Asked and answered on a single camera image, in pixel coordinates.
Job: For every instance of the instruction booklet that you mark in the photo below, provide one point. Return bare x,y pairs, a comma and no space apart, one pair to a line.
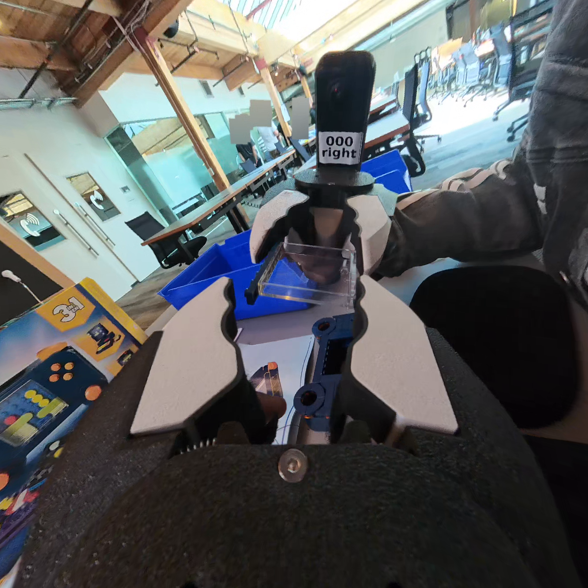
280,358

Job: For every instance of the white microphone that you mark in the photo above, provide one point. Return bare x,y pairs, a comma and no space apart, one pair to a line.
9,275

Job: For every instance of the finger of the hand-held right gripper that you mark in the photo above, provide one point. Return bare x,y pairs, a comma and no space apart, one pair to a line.
268,216
376,229

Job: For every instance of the large black wall panel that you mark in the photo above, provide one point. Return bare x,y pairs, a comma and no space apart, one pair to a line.
18,285

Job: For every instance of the person's right forearm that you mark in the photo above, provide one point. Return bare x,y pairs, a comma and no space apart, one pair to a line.
459,220

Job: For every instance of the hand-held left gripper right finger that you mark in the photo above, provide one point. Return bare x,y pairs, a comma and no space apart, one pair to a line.
399,363

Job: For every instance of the person's right hand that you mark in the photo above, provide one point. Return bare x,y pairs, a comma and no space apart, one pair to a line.
326,229

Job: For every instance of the dark blue brick plate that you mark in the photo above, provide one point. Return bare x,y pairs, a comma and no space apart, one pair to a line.
262,275

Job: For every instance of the dark blue brick console model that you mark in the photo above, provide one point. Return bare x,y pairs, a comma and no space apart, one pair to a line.
330,349

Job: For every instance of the blue plastic bin with divider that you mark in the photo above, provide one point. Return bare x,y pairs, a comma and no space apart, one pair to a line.
202,285

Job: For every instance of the black bumpy cushion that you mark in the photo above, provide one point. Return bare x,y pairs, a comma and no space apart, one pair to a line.
496,344

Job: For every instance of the person's left hand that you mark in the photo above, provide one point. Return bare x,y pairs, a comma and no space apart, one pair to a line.
273,406

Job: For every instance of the yellow blue brick set box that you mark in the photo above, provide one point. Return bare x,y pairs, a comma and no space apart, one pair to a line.
55,367

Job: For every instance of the long wooden table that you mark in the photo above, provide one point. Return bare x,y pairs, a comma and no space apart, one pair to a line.
216,202

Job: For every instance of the black office chair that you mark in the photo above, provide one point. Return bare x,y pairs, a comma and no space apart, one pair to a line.
415,105
165,239

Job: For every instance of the transparent brick window panel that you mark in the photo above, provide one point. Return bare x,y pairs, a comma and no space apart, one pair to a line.
351,275

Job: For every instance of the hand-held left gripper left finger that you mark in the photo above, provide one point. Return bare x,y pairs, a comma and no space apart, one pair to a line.
193,363

